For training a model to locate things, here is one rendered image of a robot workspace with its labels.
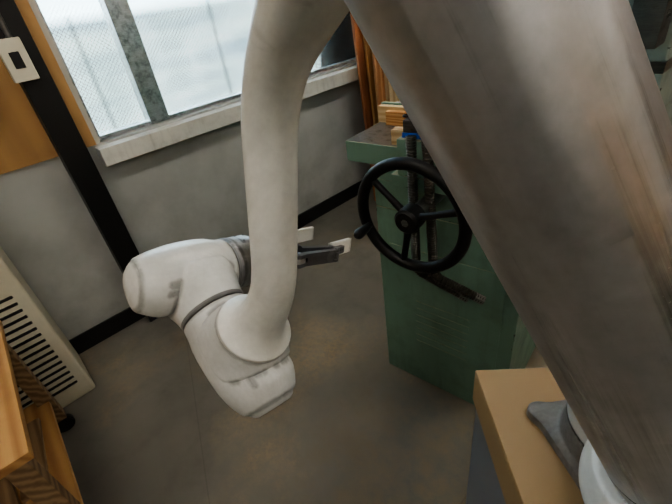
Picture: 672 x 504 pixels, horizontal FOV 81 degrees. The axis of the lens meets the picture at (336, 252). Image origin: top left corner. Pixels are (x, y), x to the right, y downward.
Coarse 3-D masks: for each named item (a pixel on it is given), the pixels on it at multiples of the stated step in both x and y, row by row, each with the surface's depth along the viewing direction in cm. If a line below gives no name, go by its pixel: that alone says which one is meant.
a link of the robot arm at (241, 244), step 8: (224, 240) 64; (232, 240) 65; (240, 240) 66; (248, 240) 67; (240, 248) 64; (248, 248) 65; (240, 256) 63; (248, 256) 65; (240, 264) 63; (248, 264) 64; (240, 272) 63; (248, 272) 65; (240, 280) 64; (248, 280) 66
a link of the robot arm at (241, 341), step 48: (288, 0) 32; (336, 0) 33; (288, 48) 35; (288, 96) 39; (288, 144) 41; (288, 192) 42; (288, 240) 44; (288, 288) 46; (192, 336) 54; (240, 336) 49; (288, 336) 53; (240, 384) 50; (288, 384) 52
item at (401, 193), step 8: (384, 184) 112; (376, 192) 116; (392, 192) 112; (400, 192) 110; (376, 200) 117; (384, 200) 115; (400, 200) 111; (408, 200) 110; (448, 200) 102; (392, 208) 115; (440, 208) 104; (448, 208) 103
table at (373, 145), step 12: (372, 132) 116; (384, 132) 114; (348, 144) 113; (360, 144) 110; (372, 144) 108; (384, 144) 106; (348, 156) 115; (360, 156) 112; (372, 156) 110; (384, 156) 107; (396, 156) 105; (396, 180) 97; (420, 180) 92
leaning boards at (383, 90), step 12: (360, 36) 225; (360, 48) 227; (360, 60) 230; (372, 60) 227; (360, 72) 232; (372, 72) 235; (360, 84) 236; (372, 84) 237; (384, 84) 232; (372, 96) 240; (384, 96) 235; (396, 96) 236; (372, 108) 244; (372, 120) 251
